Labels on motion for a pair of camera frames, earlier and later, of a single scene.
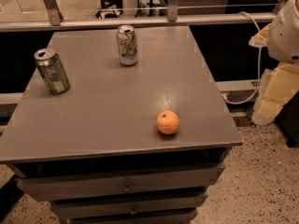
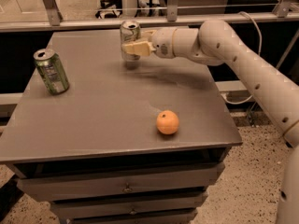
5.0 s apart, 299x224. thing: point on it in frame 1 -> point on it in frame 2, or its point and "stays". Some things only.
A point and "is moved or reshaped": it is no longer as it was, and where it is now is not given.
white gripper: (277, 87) -> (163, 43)
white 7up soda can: (127, 45) is moved or reshaped
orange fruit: (167, 122) stays
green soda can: (51, 70) stays
